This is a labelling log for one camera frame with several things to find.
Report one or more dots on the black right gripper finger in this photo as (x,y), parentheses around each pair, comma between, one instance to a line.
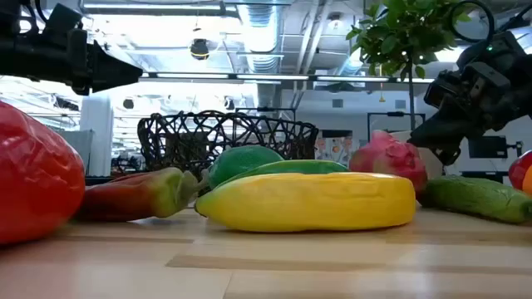
(440,130)
(449,153)

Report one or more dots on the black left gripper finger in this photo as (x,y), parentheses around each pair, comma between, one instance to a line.
(112,68)

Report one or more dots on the green cucumber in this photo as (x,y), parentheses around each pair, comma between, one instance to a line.
(474,197)

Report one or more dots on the pink dragon fruit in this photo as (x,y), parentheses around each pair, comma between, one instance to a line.
(386,160)

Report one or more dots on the red pomegranate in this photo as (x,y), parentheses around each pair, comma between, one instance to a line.
(516,170)

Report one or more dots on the orange fruit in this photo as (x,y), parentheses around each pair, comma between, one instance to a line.
(528,182)

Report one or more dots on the red orange mango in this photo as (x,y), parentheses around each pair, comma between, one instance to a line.
(37,174)

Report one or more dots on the red chili with green stem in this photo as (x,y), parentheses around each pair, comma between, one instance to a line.
(137,193)

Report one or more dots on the yellow banana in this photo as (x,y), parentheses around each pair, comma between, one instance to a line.
(307,203)

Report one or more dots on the watermelon slice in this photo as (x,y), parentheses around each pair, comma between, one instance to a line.
(291,167)

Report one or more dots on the green lime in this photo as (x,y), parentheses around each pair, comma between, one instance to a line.
(241,162)

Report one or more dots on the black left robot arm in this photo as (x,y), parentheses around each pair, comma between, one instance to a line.
(25,58)

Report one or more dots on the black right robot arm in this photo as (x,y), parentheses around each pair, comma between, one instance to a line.
(498,54)

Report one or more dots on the black monitor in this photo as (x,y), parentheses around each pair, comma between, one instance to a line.
(486,147)

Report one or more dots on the yellow hanging marker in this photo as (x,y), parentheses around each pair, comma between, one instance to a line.
(381,99)

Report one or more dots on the white pillar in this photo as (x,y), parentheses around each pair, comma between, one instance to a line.
(96,137)

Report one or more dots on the black ceiling dome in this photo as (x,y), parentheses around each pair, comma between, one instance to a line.
(199,49)

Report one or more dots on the green leafy plant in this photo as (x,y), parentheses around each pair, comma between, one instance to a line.
(395,37)

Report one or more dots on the long ceiling light bar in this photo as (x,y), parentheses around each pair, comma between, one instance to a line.
(270,77)

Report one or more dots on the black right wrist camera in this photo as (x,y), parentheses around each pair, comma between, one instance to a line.
(441,89)

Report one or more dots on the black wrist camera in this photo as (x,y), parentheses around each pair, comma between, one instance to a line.
(441,89)
(62,21)

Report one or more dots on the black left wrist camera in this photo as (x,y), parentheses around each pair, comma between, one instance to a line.
(62,21)

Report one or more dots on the black metal frame stand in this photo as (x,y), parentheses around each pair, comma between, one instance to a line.
(395,114)
(266,109)

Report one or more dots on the colourful wall poster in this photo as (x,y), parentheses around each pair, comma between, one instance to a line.
(332,149)

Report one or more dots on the black aluminium table frame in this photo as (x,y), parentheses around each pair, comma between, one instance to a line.
(99,180)

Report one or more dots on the silver ventilation duct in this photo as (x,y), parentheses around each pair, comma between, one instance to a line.
(259,25)

